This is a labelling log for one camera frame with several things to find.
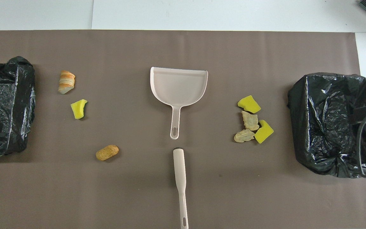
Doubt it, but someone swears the sliced bread loaf piece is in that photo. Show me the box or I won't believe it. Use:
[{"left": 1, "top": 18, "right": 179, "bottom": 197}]
[{"left": 58, "top": 70, "right": 76, "bottom": 95}]

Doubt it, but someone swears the yellow sponge piece green backing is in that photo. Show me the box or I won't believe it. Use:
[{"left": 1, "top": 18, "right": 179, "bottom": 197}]
[{"left": 71, "top": 99, "right": 88, "bottom": 120}]

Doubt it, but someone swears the square beige bread chunk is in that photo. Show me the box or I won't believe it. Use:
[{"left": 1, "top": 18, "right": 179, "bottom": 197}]
[{"left": 241, "top": 110, "right": 260, "bottom": 131}]

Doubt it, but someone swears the brown bread roll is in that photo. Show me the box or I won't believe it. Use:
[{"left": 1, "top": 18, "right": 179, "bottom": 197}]
[{"left": 96, "top": 145, "right": 119, "bottom": 161}]

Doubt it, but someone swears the lumpy beige bread chunk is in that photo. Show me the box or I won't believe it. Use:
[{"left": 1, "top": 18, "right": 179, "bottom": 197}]
[{"left": 234, "top": 128, "right": 255, "bottom": 143}]

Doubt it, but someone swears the beige plastic dustpan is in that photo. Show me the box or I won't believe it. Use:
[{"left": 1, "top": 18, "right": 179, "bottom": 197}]
[{"left": 150, "top": 66, "right": 208, "bottom": 140}]

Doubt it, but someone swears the beige handled hand brush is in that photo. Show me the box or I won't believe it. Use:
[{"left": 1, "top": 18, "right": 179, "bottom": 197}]
[{"left": 173, "top": 148, "right": 189, "bottom": 229}]

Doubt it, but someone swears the black bag lined bin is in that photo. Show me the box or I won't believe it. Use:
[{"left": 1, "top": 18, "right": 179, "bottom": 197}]
[
  {"left": 0, "top": 56, "right": 36, "bottom": 156},
  {"left": 287, "top": 73, "right": 366, "bottom": 178}
]

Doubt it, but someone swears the brown paper table mat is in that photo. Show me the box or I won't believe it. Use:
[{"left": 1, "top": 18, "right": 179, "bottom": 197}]
[{"left": 0, "top": 30, "right": 366, "bottom": 229}]

